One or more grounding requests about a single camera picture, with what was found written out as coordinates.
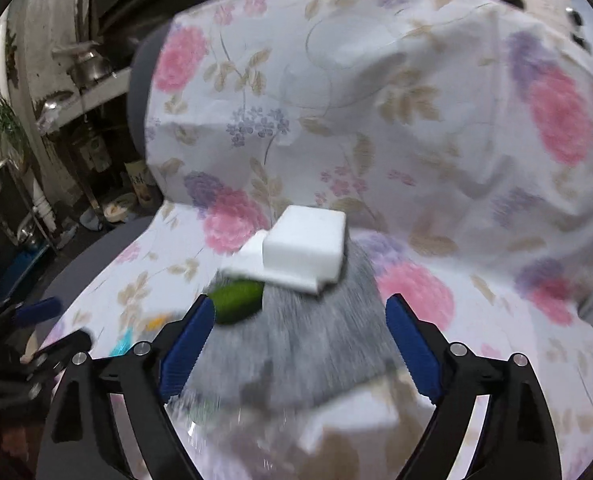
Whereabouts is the green cucumber piece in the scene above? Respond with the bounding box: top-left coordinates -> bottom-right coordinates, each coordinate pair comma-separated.
210,280 -> 266,326

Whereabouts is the grey foil pouch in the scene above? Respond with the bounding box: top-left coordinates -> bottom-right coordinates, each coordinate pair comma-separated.
186,250 -> 407,411

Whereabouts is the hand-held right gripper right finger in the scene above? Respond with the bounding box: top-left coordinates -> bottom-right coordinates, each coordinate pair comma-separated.
385,294 -> 562,480

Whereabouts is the small teal wrapper piece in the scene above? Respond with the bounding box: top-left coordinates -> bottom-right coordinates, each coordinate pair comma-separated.
109,330 -> 137,356

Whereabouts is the steel pot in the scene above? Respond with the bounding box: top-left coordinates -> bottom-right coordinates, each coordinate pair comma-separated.
51,42 -> 112,86

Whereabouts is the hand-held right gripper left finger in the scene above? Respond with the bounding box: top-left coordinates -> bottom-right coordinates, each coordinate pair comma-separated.
36,294 -> 216,480

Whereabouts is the white foam block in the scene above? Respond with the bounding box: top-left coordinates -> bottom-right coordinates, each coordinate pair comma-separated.
224,205 -> 348,295

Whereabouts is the white floor bowl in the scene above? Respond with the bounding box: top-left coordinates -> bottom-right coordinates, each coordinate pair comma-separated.
101,192 -> 137,221

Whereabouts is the grey office chair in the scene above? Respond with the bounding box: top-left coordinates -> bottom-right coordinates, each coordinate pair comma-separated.
39,20 -> 177,341

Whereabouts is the white printed bag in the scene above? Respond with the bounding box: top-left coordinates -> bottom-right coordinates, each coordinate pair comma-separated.
126,160 -> 152,206

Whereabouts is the floral cloth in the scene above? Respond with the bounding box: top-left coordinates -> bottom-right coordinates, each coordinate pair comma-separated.
41,0 -> 593,480

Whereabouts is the clear plastic wrapper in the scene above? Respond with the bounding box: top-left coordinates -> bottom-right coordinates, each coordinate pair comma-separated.
169,390 -> 317,480

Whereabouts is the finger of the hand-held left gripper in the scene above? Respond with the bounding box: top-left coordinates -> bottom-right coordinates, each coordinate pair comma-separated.
0,296 -> 62,333
24,329 -> 93,376

